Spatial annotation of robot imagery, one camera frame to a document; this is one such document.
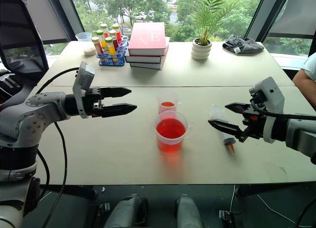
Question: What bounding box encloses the clear syringe with orange tip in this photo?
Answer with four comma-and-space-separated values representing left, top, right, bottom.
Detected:
208, 105, 237, 154

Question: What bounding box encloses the blue test tube rack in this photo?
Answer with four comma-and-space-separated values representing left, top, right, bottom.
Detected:
96, 36, 130, 67

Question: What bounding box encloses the grey crumpled cloth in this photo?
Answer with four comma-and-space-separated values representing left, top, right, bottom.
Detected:
222, 35, 265, 55

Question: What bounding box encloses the person in light shirt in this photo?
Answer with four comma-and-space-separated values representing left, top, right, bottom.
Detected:
292, 52, 316, 111

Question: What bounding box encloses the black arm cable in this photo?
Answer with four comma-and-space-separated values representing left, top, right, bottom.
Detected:
36, 67, 79, 228
250, 97, 316, 121

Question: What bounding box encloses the black floor cable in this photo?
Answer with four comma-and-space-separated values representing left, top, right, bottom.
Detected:
295, 195, 316, 228

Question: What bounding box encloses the thick red book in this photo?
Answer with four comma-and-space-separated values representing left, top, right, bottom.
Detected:
127, 22, 167, 57

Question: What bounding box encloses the green-capped tube yellow liquid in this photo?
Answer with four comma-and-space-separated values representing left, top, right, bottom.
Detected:
105, 37, 117, 58

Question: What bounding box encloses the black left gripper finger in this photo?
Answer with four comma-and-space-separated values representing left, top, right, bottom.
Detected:
100, 86, 132, 99
98, 103, 138, 118

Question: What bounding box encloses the green-capped tube orange liquid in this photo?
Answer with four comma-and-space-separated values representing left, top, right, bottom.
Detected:
95, 30, 108, 51

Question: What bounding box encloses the grey rounded shape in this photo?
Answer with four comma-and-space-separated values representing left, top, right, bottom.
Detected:
103, 193, 149, 228
174, 193, 203, 228

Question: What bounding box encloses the small beaker red liquid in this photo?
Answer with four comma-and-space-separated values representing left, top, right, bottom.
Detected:
156, 91, 183, 115

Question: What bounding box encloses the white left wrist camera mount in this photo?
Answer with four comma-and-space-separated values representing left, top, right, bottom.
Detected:
72, 61, 96, 119

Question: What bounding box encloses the white ribbed plant pot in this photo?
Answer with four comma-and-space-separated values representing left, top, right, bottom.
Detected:
191, 37, 213, 61

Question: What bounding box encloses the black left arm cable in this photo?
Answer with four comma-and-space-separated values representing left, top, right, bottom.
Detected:
36, 67, 79, 228

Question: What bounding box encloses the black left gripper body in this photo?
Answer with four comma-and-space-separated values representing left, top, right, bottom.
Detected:
85, 87, 105, 118

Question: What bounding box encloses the white floor cable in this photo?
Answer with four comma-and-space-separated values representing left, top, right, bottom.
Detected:
229, 185, 298, 225

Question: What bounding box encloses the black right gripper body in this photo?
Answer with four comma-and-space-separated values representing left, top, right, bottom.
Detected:
237, 107, 268, 143

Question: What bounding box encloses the green-capped tube red liquid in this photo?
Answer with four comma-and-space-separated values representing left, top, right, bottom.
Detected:
112, 23, 122, 44

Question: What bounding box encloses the clear plastic beaker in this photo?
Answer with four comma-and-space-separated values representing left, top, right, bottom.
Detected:
75, 32, 93, 42

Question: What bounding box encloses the green palm plant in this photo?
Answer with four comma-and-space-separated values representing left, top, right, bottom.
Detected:
192, 0, 239, 46

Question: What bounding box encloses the black monitor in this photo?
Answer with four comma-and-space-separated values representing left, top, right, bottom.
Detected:
0, 0, 49, 77

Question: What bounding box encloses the black clamp bracket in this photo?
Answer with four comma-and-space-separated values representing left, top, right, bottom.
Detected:
95, 202, 111, 224
219, 209, 241, 227

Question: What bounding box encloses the beige-capped tube red liquid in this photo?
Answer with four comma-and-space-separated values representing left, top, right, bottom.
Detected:
100, 23, 110, 39
91, 36, 104, 56
109, 29, 119, 51

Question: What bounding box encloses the white sponge lump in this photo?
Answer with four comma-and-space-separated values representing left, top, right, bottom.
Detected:
83, 45, 97, 57

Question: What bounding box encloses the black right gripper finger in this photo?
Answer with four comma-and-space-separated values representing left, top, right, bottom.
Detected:
207, 118, 245, 140
224, 102, 251, 114

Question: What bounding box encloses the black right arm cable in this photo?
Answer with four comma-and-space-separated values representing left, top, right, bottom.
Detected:
250, 97, 316, 121

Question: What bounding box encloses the large beaker red liquid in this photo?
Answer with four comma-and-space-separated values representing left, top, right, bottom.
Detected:
155, 111, 195, 153

